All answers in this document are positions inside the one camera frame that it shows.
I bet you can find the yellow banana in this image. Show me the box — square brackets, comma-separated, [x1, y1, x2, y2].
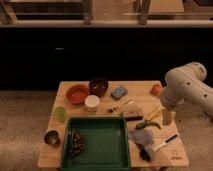
[145, 107, 162, 121]

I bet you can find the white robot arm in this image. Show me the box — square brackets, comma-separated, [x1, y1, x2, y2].
[160, 62, 213, 121]

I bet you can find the green plastic tray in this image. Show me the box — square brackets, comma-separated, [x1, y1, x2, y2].
[60, 117, 131, 171]

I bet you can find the wooden table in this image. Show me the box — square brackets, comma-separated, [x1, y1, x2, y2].
[37, 80, 190, 169]

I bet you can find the orange fruit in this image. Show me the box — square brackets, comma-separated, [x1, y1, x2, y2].
[150, 84, 163, 97]

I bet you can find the grey cloth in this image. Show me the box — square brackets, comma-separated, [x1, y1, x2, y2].
[128, 129, 154, 146]

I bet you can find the wooden block brush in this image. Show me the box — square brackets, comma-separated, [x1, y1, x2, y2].
[121, 104, 143, 121]

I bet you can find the blue sponge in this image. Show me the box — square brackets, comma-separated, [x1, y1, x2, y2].
[111, 86, 128, 100]

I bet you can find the dark maroon bowl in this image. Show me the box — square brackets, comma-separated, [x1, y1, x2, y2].
[89, 78, 109, 97]

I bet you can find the white cup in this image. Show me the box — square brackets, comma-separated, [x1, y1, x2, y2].
[85, 95, 100, 112]

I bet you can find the dark grape bunch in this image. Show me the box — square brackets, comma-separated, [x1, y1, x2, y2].
[70, 132, 85, 157]

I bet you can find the orange bowl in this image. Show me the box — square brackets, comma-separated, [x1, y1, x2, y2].
[66, 84, 89, 105]

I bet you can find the green cup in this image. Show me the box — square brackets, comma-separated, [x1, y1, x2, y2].
[53, 106, 66, 123]

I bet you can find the metal cup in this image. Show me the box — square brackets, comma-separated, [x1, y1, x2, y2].
[44, 130, 60, 146]

